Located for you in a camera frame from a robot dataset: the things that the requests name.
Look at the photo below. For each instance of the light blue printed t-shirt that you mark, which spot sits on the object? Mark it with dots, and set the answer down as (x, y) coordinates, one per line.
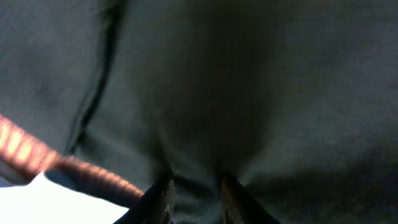
(45, 202)

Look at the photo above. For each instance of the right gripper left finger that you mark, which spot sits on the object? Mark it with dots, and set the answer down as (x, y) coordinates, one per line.
(156, 206)

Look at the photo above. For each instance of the black t-shirt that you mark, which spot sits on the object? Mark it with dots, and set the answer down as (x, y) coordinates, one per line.
(295, 99)

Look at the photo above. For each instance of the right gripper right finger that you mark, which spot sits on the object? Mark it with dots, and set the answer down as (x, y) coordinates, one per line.
(239, 207)

